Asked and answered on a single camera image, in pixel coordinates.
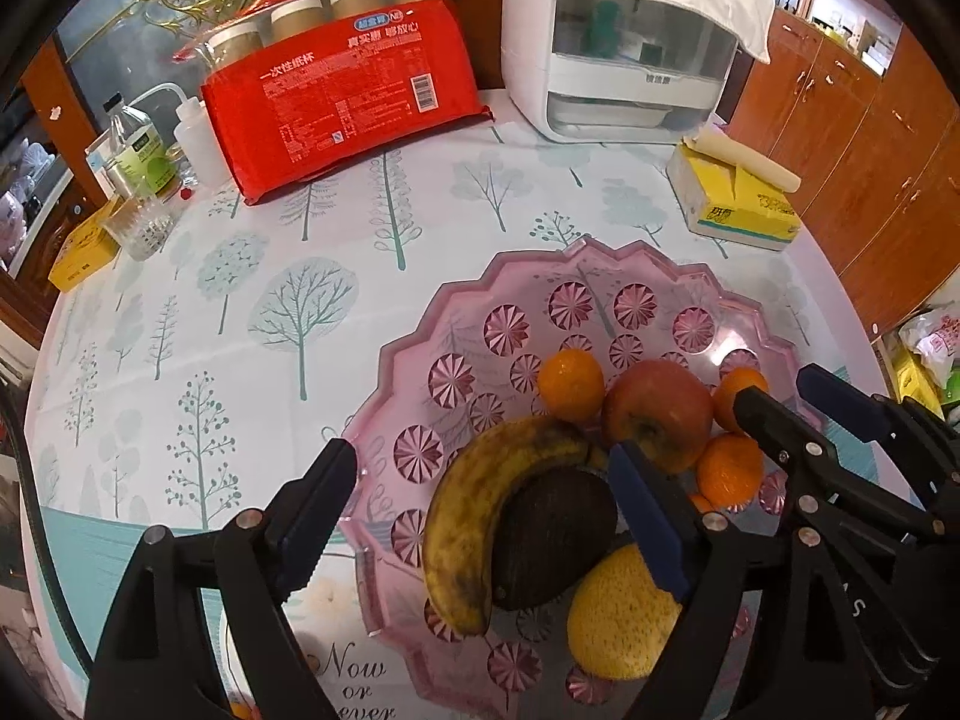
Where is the orange tangerine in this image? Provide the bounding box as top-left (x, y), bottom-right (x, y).
top-left (709, 365), bottom-right (772, 434)
top-left (537, 348), bottom-right (605, 424)
top-left (690, 493), bottom-right (716, 514)

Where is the large orange with stem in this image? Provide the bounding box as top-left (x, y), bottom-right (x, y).
top-left (695, 434), bottom-right (765, 509)

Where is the bruised yellow pear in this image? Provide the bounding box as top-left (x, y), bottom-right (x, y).
top-left (566, 544), bottom-right (682, 681)

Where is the dark brown avocado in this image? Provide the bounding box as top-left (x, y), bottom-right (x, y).
top-left (491, 466), bottom-right (619, 611)

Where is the red apple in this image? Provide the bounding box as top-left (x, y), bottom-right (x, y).
top-left (601, 359), bottom-right (713, 475)

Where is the spotted yellow banana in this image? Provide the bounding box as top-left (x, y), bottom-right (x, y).
top-left (421, 415), bottom-right (607, 637)

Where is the pink plastic fruit bowl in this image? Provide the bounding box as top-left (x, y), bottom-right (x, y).
top-left (342, 239), bottom-right (799, 718)

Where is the wooden cabinet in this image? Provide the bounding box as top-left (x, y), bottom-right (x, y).
top-left (727, 10), bottom-right (958, 337)

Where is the yellow tissue pack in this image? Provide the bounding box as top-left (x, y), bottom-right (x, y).
top-left (665, 125), bottom-right (802, 250)

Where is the clear drinking glass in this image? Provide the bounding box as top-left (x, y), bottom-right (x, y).
top-left (103, 197), bottom-right (176, 262)

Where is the yellow flat box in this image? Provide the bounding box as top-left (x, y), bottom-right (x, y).
top-left (47, 199), bottom-right (119, 293)

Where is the white squeeze bottle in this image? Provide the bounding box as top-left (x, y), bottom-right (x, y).
top-left (174, 96), bottom-right (231, 188)

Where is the clear plastic bottle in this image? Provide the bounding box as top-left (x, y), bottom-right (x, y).
top-left (104, 93), bottom-right (179, 197)

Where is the red paper cup package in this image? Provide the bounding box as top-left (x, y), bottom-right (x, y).
top-left (174, 0), bottom-right (490, 205)

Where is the white countertop appliance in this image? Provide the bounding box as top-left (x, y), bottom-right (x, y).
top-left (501, 0), bottom-right (739, 143)

